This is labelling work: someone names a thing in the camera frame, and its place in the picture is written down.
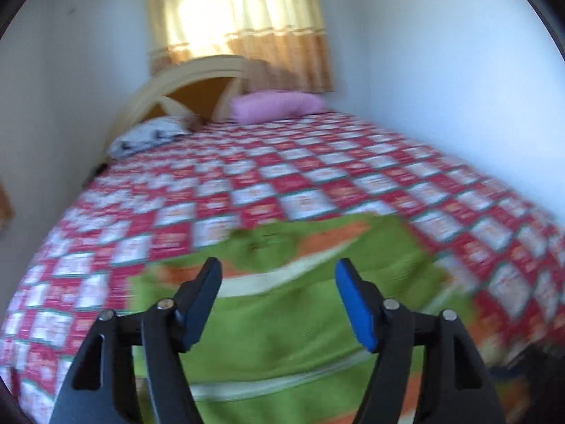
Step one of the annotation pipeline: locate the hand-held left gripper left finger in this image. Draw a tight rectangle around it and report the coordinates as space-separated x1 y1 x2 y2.
48 256 224 424

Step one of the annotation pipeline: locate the white patterned pillow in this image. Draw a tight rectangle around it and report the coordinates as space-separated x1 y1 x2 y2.
108 116 197 160

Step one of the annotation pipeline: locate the green knit sweater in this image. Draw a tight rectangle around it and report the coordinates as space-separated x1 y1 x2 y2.
130 212 482 424

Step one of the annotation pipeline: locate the pink pillow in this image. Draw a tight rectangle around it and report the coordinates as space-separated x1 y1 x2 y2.
230 90 327 125

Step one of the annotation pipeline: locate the cream and brown headboard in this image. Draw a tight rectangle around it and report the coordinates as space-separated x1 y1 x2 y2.
99 55 261 166

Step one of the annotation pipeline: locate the red checkered printed bedspread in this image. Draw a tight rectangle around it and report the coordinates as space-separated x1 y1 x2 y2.
0 110 561 424

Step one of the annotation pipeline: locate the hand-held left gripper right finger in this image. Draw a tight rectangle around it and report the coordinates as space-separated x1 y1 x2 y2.
334 258 508 424

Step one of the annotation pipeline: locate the yellow and tan window curtain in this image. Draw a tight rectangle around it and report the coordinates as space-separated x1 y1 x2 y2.
145 0 334 93

